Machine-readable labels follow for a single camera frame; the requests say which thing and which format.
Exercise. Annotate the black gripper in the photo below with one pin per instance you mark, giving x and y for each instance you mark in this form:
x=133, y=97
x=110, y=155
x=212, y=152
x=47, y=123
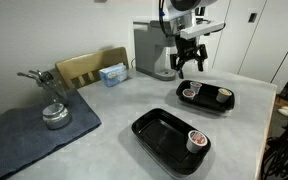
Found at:
x=187, y=46

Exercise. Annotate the light blue tissue box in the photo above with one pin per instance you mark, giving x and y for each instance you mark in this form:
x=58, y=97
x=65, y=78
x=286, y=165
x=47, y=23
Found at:
x=113, y=76

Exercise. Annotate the yellow lid coffee pod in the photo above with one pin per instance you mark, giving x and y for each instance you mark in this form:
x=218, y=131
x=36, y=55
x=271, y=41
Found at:
x=224, y=95

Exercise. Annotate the wooden chair back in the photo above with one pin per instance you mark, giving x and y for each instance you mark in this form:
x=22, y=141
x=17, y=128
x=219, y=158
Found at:
x=84, y=66

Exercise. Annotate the red lid coffee pod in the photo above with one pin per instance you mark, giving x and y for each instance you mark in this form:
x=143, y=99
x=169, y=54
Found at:
x=195, y=87
x=188, y=94
x=196, y=141

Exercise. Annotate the silver metal holder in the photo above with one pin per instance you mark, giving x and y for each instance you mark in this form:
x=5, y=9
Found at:
x=50, y=86

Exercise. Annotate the short glass jar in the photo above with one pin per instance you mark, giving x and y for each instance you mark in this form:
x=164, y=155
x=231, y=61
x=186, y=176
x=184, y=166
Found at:
x=56, y=116

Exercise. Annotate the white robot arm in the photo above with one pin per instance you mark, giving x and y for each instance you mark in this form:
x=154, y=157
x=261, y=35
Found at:
x=177, y=13

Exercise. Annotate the black plastic tray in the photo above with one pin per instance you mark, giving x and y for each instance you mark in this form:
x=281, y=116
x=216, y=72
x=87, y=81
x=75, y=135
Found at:
x=160, y=140
x=207, y=98

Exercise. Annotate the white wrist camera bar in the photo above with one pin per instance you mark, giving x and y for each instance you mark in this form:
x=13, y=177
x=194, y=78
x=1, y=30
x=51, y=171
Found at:
x=200, y=29

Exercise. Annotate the dark blue cloth mat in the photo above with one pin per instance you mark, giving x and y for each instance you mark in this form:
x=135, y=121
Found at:
x=24, y=140

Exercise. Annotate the grey coffee machine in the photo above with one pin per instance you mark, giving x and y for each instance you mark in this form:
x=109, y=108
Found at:
x=150, y=50

